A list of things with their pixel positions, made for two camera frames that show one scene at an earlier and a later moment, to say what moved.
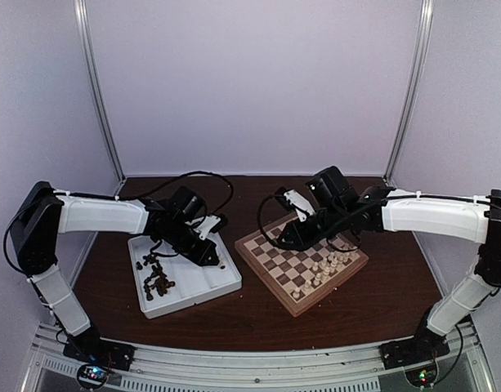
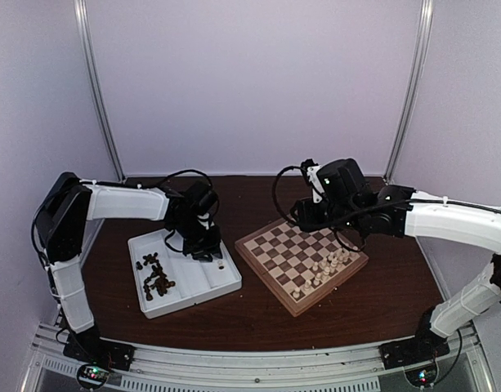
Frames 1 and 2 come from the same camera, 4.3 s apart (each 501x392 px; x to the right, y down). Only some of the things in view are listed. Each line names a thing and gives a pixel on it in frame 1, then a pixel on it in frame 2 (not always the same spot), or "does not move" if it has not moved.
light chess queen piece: [317, 279] does not move
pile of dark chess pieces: [158, 280] does not move
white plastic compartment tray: [167, 281] does not move
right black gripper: [300, 241] to [306, 220]
